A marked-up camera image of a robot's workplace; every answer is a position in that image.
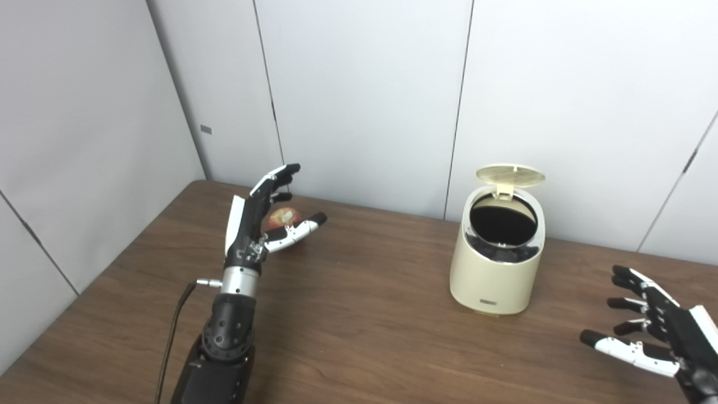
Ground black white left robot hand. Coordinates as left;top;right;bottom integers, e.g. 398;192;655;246
224;163;328;276

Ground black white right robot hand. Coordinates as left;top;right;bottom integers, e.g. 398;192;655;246
579;265;718;404

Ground red apple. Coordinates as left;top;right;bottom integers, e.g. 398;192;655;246
267;207;306;247

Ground cream-colored bin body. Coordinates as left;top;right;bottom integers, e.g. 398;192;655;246
449;182;546;316

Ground round cream bin lid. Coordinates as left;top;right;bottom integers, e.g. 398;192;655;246
476;164;546;201

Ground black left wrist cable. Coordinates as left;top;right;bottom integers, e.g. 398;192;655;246
154;279;223;404

